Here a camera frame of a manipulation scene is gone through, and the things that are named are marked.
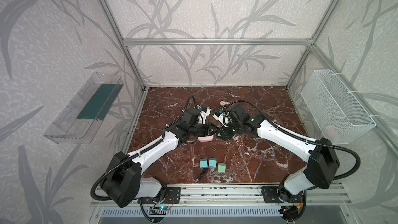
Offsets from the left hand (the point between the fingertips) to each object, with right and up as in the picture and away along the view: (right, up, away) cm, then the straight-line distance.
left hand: (219, 126), depth 78 cm
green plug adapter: (+1, -23, +3) cm, 23 cm away
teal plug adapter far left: (-8, -21, +5) cm, 23 cm away
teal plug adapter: (-4, -20, +5) cm, 21 cm away
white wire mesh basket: (+49, +7, -15) cm, 51 cm away
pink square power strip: (-7, -10, +13) cm, 18 cm away
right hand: (0, -1, +3) cm, 4 cm away
